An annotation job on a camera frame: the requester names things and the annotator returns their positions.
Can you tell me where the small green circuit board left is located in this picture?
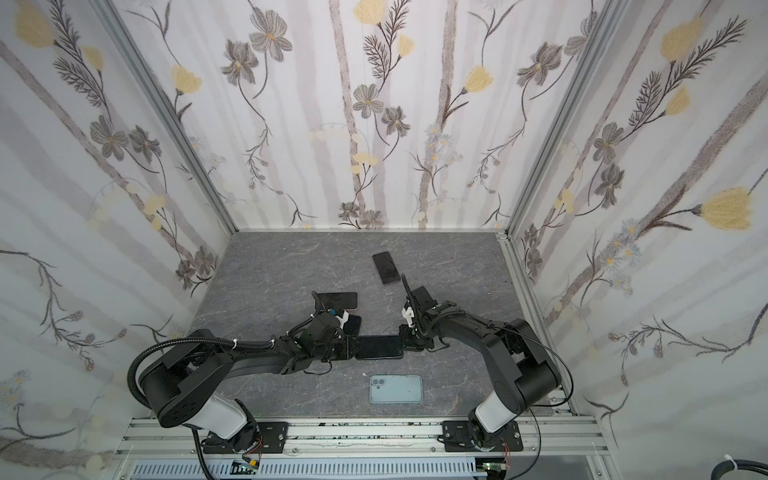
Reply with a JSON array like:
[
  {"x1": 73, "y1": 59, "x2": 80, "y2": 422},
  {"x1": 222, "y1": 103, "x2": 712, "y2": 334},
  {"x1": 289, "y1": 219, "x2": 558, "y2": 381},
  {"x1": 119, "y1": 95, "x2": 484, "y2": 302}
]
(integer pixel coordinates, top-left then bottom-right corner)
[{"x1": 230, "y1": 459, "x2": 260, "y2": 476}]

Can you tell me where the black cable bottom right corner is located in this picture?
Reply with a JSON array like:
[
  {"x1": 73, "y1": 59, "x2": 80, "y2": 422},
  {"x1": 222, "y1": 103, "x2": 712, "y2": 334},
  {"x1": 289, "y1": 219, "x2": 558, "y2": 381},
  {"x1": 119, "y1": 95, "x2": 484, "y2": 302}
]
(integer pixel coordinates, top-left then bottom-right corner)
[{"x1": 709, "y1": 454, "x2": 768, "y2": 480}]

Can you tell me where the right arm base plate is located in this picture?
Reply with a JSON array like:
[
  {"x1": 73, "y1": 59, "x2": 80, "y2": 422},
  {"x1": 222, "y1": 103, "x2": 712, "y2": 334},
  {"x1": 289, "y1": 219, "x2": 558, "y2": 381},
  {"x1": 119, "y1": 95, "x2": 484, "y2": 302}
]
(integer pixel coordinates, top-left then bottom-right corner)
[{"x1": 437, "y1": 420, "x2": 524, "y2": 453}]

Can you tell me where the white slotted cable duct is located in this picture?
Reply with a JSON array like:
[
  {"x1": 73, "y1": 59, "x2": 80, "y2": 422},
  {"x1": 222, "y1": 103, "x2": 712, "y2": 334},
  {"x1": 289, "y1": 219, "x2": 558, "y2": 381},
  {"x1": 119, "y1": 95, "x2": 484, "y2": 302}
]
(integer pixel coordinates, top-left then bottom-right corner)
[{"x1": 130, "y1": 458, "x2": 487, "y2": 480}]

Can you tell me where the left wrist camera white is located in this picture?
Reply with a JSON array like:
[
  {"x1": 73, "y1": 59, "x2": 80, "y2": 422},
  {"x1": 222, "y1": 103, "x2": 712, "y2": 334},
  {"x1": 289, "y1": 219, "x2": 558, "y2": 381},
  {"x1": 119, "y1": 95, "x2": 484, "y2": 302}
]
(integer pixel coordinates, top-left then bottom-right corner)
[{"x1": 333, "y1": 309, "x2": 350, "y2": 328}]

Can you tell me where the right thin black cable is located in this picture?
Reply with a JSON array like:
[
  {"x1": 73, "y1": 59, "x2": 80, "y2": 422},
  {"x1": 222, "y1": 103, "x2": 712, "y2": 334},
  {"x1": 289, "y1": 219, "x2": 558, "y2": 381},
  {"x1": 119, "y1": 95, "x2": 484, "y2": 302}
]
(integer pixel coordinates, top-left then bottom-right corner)
[{"x1": 503, "y1": 326, "x2": 575, "y2": 480}]

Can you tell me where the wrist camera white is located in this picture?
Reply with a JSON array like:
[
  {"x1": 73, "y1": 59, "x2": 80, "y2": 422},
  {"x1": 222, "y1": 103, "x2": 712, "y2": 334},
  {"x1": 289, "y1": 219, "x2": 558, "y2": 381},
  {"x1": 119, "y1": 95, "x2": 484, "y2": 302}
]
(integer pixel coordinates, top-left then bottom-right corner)
[
  {"x1": 333, "y1": 309, "x2": 350, "y2": 328},
  {"x1": 401, "y1": 306, "x2": 415, "y2": 328}
]

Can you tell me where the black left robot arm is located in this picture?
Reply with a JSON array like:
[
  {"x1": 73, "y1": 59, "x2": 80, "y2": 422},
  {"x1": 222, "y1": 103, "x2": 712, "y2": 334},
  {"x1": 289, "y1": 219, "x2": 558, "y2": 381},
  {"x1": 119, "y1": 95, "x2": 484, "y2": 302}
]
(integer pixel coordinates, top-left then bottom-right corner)
[{"x1": 127, "y1": 309, "x2": 361, "y2": 442}]

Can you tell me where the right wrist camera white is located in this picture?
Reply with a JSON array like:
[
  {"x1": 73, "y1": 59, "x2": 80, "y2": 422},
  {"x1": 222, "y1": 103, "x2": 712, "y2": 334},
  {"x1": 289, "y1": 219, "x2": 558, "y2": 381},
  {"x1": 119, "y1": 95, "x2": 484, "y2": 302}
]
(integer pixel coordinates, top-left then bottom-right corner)
[{"x1": 401, "y1": 306, "x2": 415, "y2": 328}]

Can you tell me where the small green circuit board right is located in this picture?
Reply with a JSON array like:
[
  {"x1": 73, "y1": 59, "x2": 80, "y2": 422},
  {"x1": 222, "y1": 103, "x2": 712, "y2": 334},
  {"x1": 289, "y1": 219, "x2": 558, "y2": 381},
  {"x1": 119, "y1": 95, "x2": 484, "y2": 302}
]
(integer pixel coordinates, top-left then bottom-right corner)
[{"x1": 475, "y1": 458, "x2": 508, "y2": 480}]

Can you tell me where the aluminium frame rail front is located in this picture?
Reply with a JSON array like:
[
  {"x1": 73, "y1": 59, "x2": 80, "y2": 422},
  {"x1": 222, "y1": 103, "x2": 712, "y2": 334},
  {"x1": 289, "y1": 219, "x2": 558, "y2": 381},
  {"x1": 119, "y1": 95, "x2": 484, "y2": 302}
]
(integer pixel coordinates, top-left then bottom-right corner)
[{"x1": 113, "y1": 416, "x2": 610, "y2": 460}]

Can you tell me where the light blue phone case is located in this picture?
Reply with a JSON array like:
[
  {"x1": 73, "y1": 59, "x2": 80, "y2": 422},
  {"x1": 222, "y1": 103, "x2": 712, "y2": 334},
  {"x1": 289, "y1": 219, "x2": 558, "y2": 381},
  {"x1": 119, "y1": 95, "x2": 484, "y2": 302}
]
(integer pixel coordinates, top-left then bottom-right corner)
[{"x1": 369, "y1": 375, "x2": 423, "y2": 404}]

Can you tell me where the small green circuit board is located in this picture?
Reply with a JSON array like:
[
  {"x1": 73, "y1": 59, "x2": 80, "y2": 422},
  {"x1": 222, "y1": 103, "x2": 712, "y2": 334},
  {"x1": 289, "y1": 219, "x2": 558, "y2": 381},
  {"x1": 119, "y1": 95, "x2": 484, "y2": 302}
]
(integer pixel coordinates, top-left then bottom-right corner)
[
  {"x1": 230, "y1": 459, "x2": 260, "y2": 476},
  {"x1": 475, "y1": 458, "x2": 508, "y2": 480}
]

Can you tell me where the black phone picked up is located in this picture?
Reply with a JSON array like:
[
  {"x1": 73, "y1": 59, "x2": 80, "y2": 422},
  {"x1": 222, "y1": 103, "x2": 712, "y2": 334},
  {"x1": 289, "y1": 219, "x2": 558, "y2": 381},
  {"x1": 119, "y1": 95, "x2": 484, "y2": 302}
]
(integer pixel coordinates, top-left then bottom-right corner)
[{"x1": 313, "y1": 292, "x2": 358, "y2": 310}]

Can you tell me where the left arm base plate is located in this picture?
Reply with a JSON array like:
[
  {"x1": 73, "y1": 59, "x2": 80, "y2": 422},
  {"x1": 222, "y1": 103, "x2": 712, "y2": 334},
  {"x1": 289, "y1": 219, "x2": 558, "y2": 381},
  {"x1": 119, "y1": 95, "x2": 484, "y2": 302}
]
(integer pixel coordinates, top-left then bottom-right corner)
[{"x1": 201, "y1": 422, "x2": 289, "y2": 455}]

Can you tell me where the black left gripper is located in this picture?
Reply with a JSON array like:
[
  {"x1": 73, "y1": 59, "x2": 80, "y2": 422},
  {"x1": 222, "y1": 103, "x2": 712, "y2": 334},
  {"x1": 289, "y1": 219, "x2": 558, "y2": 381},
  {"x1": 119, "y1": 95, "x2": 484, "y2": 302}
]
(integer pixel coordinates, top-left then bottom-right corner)
[{"x1": 312, "y1": 336, "x2": 365, "y2": 363}]

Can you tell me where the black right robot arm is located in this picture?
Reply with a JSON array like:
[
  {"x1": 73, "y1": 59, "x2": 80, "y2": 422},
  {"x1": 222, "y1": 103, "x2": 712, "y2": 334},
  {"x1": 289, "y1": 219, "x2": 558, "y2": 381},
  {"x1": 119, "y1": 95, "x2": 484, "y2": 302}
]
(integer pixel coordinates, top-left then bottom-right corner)
[{"x1": 400, "y1": 286, "x2": 562, "y2": 440}]

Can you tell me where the left corrugated black cable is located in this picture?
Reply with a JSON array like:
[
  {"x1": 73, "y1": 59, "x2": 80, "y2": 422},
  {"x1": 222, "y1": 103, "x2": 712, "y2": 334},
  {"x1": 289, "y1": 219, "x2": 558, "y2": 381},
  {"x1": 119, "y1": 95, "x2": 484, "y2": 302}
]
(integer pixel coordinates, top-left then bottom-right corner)
[{"x1": 126, "y1": 337, "x2": 274, "y2": 409}]

